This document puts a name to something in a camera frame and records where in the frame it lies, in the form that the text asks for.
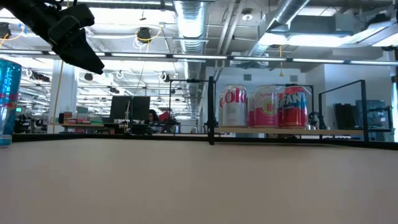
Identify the white pillar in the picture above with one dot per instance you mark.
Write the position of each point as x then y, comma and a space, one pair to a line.
65, 93

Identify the stack of colourful boxes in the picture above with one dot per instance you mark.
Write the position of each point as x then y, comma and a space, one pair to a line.
77, 119

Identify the red chair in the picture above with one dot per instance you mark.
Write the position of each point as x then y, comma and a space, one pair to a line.
163, 116

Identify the silver ceiling duct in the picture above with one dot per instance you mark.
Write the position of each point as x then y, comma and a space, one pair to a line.
289, 11
191, 25

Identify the person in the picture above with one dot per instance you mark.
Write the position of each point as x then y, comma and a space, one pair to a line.
153, 115

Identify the blue silver Red Bull can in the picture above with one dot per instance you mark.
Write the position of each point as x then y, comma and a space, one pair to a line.
9, 93

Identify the black computer monitor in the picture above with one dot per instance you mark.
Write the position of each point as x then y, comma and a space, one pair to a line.
119, 107
140, 107

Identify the pink white Spindrift can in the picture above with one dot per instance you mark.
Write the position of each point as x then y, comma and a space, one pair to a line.
251, 118
266, 105

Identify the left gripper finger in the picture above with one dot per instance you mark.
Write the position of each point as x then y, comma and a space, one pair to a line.
77, 56

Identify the silver Diet Coke can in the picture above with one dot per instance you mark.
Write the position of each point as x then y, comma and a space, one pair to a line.
220, 115
234, 105

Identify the black ceiling camera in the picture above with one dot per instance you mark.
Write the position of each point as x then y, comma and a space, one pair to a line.
144, 35

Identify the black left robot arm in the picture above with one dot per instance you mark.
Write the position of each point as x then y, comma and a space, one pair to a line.
21, 14

